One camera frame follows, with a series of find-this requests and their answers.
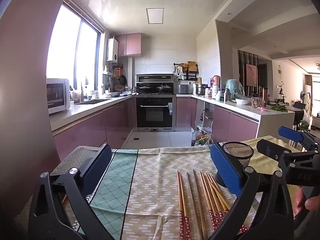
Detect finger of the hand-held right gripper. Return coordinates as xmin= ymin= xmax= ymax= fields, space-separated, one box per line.
xmin=256 ymin=139 xmax=313 ymax=162
xmin=278 ymin=126 xmax=320 ymax=153

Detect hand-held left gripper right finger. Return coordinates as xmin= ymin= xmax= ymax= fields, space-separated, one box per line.
xmin=207 ymin=142 xmax=294 ymax=240

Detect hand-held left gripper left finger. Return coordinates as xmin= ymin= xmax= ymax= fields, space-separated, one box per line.
xmin=28 ymin=144 xmax=118 ymax=240

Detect black mesh holder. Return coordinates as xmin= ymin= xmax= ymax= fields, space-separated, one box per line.
xmin=215 ymin=142 xmax=254 ymax=188

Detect bunch of wooden chopsticks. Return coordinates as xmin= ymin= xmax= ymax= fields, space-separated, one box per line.
xmin=204 ymin=171 xmax=248 ymax=233

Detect person's right hand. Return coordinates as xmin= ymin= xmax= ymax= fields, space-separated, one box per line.
xmin=294 ymin=188 xmax=320 ymax=213

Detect white plastic bag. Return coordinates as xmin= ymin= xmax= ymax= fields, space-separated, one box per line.
xmin=301 ymin=110 xmax=313 ymax=129

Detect black dining chair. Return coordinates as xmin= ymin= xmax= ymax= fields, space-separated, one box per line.
xmin=292 ymin=102 xmax=307 ymax=130

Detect plastic bags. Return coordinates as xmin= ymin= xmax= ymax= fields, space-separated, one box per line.
xmin=197 ymin=126 xmax=213 ymax=145

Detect pink kitchen base cabinets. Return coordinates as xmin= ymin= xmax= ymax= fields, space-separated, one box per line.
xmin=51 ymin=97 xmax=137 ymax=160
xmin=176 ymin=94 xmax=295 ymax=143

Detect cooking oil bottle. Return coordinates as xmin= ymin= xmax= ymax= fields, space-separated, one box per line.
xmin=191 ymin=127 xmax=202 ymax=147

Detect patterned tablecloth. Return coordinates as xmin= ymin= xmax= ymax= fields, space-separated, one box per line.
xmin=19 ymin=135 xmax=310 ymax=240

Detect black integrated stove with oven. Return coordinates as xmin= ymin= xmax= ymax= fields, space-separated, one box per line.
xmin=135 ymin=74 xmax=177 ymax=132

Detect white microwave oven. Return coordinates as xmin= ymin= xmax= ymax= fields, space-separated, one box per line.
xmin=46 ymin=78 xmax=71 ymax=115

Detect steel stock pot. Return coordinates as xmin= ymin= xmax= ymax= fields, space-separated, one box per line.
xmin=195 ymin=83 xmax=208 ymax=96

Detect dark slatted partition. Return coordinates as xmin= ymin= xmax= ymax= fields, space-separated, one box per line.
xmin=237 ymin=50 xmax=259 ymax=95

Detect white water heater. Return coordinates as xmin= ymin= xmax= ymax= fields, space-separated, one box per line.
xmin=107 ymin=38 xmax=119 ymax=62

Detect kitchen window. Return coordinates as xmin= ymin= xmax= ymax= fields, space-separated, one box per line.
xmin=46 ymin=4 xmax=103 ymax=100

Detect ceiling light panel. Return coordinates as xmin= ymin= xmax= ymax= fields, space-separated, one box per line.
xmin=146 ymin=8 xmax=165 ymax=25

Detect wall painting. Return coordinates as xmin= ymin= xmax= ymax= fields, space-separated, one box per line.
xmin=246 ymin=63 xmax=258 ymax=87

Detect black wall rack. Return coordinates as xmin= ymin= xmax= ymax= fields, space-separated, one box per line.
xmin=172 ymin=61 xmax=199 ymax=80

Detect pink wall cabinet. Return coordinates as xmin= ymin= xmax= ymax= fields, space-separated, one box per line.
xmin=115 ymin=33 xmax=142 ymax=57

